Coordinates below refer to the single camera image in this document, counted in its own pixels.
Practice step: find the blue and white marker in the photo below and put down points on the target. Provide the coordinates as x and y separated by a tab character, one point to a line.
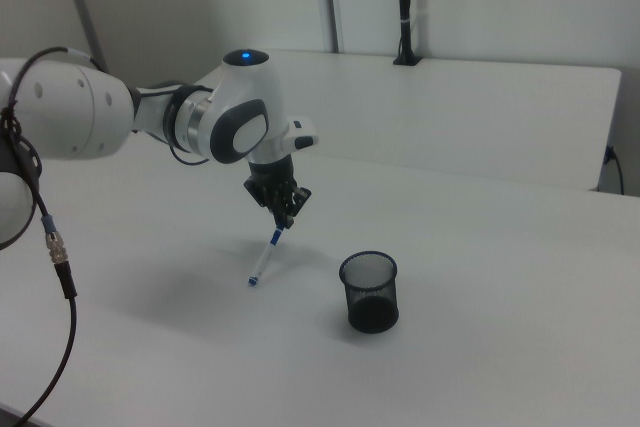
264	259

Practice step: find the black mesh pen cup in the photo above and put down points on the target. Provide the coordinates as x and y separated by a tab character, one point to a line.
372	304

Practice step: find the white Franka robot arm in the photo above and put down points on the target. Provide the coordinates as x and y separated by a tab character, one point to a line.
240	117

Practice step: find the black pole with clamp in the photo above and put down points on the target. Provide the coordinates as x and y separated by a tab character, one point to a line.
404	2

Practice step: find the white desk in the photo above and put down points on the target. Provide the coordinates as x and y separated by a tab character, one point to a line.
450	112

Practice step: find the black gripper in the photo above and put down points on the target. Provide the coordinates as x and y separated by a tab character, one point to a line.
272	174

